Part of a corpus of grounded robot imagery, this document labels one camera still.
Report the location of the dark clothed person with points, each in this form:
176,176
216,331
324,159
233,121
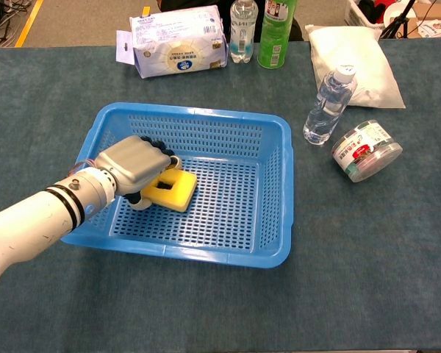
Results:
226,18

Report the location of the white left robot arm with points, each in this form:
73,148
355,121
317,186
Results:
40,217

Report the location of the clear round container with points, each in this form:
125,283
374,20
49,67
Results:
367,154

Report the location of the brown cardboard box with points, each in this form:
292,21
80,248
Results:
433,22

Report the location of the blue perforated plastic basket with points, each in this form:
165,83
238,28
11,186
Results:
206,253

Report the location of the white plastic crate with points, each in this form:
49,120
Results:
360,14

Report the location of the small clear water bottle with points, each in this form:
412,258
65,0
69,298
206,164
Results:
327,106

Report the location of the long yellow floor tape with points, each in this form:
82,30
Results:
29,22

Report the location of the lavender wet wipes pack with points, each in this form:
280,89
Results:
176,48

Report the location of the black tripod stand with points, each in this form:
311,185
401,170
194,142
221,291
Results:
397,20

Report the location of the white powder-filled plastic bag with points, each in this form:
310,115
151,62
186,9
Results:
353,48

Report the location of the yellow sponge with rectangular hole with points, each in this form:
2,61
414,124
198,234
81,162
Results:
182,191

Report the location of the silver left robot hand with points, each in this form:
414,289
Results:
136,162

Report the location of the green cylindrical can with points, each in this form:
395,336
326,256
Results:
275,36

